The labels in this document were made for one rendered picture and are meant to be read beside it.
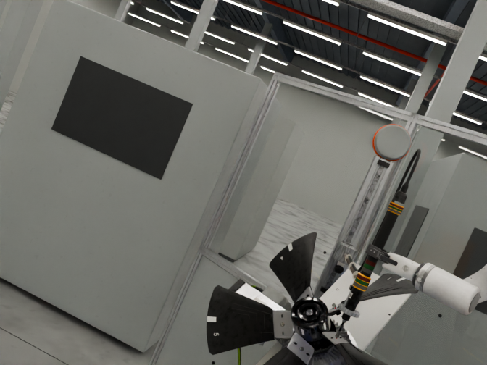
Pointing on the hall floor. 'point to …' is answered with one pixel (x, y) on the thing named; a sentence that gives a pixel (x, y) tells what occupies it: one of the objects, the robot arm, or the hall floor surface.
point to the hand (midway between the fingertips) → (375, 251)
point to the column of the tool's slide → (354, 220)
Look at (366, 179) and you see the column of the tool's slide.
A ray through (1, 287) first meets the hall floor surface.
